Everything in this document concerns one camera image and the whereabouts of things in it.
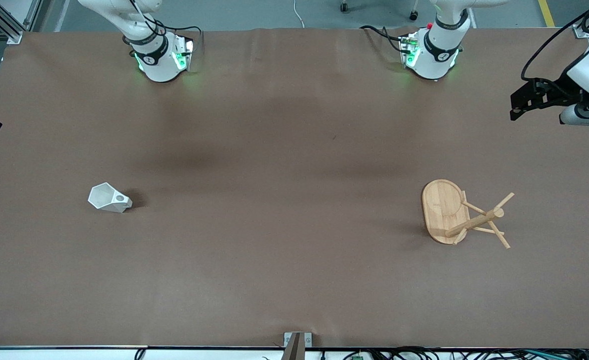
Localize wooden cup rack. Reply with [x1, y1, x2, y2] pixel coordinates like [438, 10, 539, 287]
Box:
[421, 179, 516, 250]

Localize black left base cable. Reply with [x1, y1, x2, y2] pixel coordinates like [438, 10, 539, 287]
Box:
[359, 24, 406, 54]

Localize black right base cable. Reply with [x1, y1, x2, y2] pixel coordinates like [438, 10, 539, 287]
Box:
[162, 24, 204, 53]

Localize black base cable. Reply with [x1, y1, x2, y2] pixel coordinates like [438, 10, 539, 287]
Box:
[162, 24, 204, 53]
[359, 24, 406, 54]

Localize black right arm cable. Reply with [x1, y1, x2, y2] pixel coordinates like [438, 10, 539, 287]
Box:
[128, 0, 168, 37]

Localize brown table cover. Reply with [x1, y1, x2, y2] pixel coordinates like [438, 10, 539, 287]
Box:
[0, 27, 589, 349]

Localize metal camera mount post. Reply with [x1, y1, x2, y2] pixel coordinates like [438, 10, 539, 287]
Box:
[281, 331, 314, 360]

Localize aluminium frame profile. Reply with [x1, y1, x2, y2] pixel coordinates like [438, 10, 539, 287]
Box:
[0, 0, 43, 45]

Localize white hexagonal cup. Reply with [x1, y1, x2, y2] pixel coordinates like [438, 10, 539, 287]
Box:
[88, 182, 133, 214]

